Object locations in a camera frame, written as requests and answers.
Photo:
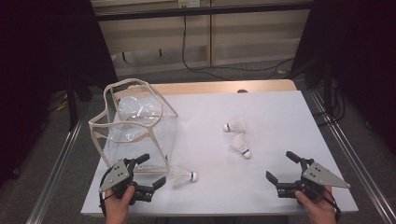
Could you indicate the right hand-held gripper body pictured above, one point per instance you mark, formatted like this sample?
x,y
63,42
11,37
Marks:
x,y
320,177

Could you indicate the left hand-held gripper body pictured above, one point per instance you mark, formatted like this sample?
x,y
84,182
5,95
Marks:
x,y
115,177

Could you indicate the white shuttlecock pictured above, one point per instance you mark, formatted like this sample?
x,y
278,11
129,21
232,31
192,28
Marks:
x,y
183,177
236,126
240,145

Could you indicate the transparent bag with beige trim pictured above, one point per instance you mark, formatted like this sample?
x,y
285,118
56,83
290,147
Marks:
x,y
137,130

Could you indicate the person's left hand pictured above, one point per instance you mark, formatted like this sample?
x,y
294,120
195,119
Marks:
x,y
117,208

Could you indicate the person's right hand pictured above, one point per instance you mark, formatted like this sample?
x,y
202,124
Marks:
x,y
320,211

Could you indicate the white table sheet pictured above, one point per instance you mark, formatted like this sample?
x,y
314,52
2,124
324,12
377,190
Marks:
x,y
264,109

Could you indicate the dark round table grommet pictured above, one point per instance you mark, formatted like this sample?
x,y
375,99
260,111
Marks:
x,y
242,90

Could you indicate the small yellow tag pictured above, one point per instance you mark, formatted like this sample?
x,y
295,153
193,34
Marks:
x,y
281,71

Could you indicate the black curtain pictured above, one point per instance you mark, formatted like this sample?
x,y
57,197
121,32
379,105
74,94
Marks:
x,y
367,46
31,62

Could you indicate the light wooden cabinet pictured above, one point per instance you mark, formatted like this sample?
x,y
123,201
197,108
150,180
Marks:
x,y
249,31

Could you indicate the black horizontal bar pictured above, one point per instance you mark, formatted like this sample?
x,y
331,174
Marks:
x,y
202,11

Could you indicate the aluminium floor rail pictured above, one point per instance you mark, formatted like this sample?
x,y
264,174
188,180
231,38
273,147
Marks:
x,y
56,174
351,155

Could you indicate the white wall socket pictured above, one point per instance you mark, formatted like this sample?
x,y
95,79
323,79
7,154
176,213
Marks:
x,y
189,3

